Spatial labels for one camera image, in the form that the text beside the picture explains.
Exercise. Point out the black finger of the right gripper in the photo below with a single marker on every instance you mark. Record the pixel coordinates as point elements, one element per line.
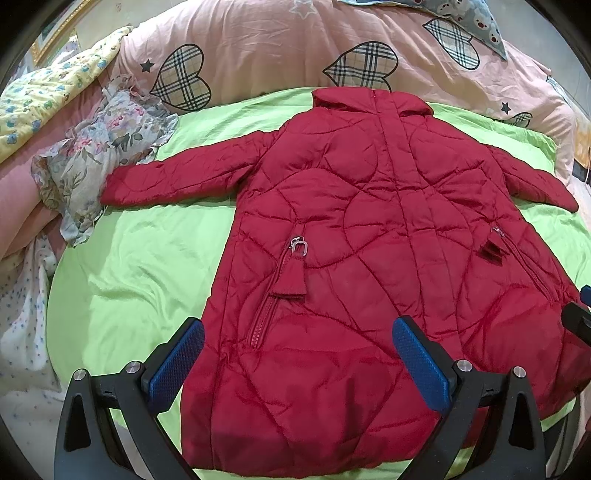
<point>585,295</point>
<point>577,320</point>

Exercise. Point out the white dotted sheet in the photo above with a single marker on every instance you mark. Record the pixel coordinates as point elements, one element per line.
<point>31,394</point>

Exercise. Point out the yellow floral blanket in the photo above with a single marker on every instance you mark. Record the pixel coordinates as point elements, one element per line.
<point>29,102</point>

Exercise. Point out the red quilted padded coat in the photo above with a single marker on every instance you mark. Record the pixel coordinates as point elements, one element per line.
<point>361,210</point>

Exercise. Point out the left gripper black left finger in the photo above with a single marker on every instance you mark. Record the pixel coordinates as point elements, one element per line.
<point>88,446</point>

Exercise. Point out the blue bear print pillow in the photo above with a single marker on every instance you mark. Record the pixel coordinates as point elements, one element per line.
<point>458,23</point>

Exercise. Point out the gold framed landscape painting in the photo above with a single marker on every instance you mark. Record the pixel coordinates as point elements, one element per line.
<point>62,24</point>

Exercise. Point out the pink duvet with plaid hearts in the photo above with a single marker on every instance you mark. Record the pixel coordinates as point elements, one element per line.
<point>201,54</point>

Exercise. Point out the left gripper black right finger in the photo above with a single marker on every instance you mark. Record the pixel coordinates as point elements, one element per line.
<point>511,441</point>

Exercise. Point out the pink blanket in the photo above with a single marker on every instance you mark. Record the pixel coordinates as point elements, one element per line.
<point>23,216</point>

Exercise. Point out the floral ruffled pillow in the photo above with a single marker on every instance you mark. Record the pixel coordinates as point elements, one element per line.
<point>126,127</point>

